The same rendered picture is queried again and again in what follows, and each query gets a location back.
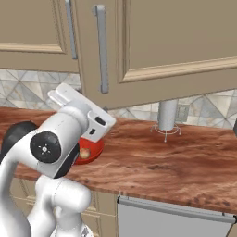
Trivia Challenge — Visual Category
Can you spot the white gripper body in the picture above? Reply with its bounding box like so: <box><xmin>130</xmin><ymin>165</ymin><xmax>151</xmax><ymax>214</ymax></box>
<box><xmin>47</xmin><ymin>81</ymin><xmax>107</xmax><ymax>116</ymax></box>

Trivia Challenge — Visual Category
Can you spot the red bowl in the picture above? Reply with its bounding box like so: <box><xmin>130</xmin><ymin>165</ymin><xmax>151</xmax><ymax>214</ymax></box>
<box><xmin>73</xmin><ymin>137</ymin><xmax>106</xmax><ymax>166</ymax></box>

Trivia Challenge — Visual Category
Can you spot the beige cabinet door, narrow panel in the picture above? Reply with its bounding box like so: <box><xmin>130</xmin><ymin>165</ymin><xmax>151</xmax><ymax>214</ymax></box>
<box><xmin>0</xmin><ymin>0</ymin><xmax>80</xmax><ymax>74</ymax></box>

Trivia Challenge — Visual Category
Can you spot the beige base cabinet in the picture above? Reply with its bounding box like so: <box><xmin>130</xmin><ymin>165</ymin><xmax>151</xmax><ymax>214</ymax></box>
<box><xmin>8</xmin><ymin>177</ymin><xmax>119</xmax><ymax>237</ymax></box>

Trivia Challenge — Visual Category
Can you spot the beige cabinet door, wide panel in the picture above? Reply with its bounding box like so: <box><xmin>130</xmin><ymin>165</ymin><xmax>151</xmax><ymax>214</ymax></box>
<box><xmin>71</xmin><ymin>0</ymin><xmax>237</xmax><ymax>111</ymax></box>

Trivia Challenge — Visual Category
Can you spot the grey paper towel roll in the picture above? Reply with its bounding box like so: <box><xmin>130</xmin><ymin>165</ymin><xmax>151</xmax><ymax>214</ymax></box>
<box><xmin>156</xmin><ymin>99</ymin><xmax>180</xmax><ymax>131</ymax></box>

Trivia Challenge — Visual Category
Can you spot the grey dishwasher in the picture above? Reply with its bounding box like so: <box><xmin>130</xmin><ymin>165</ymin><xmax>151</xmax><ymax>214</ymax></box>
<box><xmin>117</xmin><ymin>194</ymin><xmax>237</xmax><ymax>237</ymax></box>

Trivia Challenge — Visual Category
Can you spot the grey bar cabinet handle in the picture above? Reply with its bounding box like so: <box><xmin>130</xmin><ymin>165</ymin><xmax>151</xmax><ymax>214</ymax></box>
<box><xmin>91</xmin><ymin>4</ymin><xmax>110</xmax><ymax>94</ymax></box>
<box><xmin>65</xmin><ymin>0</ymin><xmax>78</xmax><ymax>60</ymax></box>

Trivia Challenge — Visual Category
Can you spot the white wire stand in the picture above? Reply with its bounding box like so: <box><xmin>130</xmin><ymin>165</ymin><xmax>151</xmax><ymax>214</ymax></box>
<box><xmin>150</xmin><ymin>121</ymin><xmax>182</xmax><ymax>143</ymax></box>

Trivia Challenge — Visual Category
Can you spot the grey wall socket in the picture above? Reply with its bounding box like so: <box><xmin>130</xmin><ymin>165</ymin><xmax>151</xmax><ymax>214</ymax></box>
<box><xmin>177</xmin><ymin>104</ymin><xmax>190</xmax><ymax>122</ymax></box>

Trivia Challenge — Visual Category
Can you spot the grey dishwasher handle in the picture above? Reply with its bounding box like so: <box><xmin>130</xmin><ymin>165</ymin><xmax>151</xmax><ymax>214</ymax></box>
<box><xmin>117</xmin><ymin>194</ymin><xmax>237</xmax><ymax>224</ymax></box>

